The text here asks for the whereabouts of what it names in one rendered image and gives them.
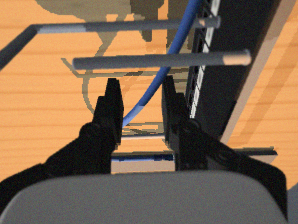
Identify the blue cable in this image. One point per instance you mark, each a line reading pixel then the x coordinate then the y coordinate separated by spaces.
pixel 179 39

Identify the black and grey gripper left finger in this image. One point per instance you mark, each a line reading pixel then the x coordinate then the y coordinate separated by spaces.
pixel 83 155

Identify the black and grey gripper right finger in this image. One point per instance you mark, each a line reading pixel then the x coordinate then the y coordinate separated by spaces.
pixel 197 150

